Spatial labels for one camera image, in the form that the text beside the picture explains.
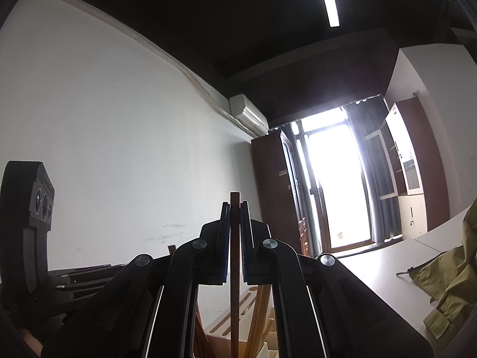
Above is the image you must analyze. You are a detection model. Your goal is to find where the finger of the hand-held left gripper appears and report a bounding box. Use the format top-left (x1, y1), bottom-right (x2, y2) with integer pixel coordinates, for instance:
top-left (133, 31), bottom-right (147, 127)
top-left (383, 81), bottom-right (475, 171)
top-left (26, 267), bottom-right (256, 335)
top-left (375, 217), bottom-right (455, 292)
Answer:
top-left (48, 263), bottom-right (131, 295)

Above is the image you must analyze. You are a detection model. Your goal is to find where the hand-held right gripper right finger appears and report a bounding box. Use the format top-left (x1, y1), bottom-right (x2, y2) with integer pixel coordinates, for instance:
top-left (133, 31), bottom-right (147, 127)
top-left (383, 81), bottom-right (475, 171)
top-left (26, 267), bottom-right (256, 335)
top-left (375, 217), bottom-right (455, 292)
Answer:
top-left (240, 200), bottom-right (435, 358)

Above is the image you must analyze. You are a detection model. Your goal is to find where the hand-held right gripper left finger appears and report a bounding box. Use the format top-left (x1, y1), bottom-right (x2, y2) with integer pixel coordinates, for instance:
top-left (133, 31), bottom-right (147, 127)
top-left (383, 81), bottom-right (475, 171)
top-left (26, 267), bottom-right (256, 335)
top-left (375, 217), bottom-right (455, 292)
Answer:
top-left (41, 201), bottom-right (230, 358)

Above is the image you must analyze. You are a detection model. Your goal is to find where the dark brown chopstick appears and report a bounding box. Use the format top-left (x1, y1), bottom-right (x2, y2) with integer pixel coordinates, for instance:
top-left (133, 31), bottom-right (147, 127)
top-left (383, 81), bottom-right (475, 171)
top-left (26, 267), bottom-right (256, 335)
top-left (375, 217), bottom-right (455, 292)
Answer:
top-left (230, 192), bottom-right (240, 358)

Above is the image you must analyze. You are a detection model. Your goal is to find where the light wooden chopstick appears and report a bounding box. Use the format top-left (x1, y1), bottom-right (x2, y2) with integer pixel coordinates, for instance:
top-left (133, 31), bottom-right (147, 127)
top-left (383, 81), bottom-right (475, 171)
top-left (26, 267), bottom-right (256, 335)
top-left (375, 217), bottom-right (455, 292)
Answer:
top-left (261, 317), bottom-right (277, 342)
top-left (242, 284), bottom-right (271, 358)

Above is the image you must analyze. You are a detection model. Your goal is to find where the white slotted utensil holder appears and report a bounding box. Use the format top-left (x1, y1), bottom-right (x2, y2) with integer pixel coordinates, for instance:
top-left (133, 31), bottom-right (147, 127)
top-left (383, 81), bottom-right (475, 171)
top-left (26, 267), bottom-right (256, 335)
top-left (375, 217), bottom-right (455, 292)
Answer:
top-left (203, 287), bottom-right (279, 358)

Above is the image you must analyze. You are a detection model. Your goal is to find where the dark brown wardrobe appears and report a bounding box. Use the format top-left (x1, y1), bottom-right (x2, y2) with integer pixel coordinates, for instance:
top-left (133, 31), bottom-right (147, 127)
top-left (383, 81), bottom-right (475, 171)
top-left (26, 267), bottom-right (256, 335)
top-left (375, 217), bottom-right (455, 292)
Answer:
top-left (250, 130), bottom-right (312, 258)

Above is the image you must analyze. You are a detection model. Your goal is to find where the glass balcony door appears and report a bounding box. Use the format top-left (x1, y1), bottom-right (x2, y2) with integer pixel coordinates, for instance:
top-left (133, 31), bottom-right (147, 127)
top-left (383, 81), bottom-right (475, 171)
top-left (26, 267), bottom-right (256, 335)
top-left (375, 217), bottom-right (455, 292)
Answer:
top-left (291, 106), bottom-right (373, 250)

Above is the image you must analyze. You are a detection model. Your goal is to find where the white air conditioner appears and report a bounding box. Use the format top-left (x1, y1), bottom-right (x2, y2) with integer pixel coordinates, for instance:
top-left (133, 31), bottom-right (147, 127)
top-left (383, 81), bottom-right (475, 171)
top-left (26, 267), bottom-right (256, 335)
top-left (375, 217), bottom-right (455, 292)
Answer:
top-left (229, 94), bottom-right (270, 137)

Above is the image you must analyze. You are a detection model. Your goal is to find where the dark grey curtain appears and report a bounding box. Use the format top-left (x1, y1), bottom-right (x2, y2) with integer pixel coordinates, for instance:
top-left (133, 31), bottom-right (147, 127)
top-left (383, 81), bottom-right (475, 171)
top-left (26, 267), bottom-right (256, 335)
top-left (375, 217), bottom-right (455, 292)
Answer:
top-left (343, 97), bottom-right (401, 243)

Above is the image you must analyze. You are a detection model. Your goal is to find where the brown cabinet with glass door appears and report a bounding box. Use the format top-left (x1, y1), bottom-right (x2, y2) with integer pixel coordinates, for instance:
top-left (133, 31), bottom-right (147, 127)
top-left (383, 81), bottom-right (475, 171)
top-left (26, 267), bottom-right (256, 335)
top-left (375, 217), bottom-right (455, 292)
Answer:
top-left (365, 99), bottom-right (450, 239)

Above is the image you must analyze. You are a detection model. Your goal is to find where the olive green jacket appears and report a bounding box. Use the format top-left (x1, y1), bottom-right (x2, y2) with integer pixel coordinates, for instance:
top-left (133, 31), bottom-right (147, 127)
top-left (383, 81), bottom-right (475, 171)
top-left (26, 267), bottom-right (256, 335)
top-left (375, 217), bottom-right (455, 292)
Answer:
top-left (396, 196), bottom-right (477, 344)

